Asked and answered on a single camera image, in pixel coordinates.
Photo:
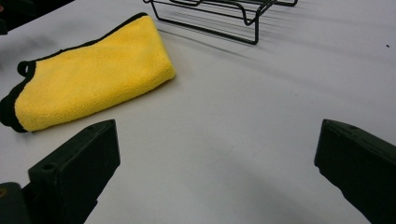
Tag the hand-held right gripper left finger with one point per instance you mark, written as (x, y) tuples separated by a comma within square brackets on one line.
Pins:
[(74, 169)]

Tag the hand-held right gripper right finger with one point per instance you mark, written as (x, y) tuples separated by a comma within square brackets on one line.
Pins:
[(361, 165)]

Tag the yellow microfibre cloth black trim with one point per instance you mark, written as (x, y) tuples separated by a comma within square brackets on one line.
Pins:
[(93, 74)]

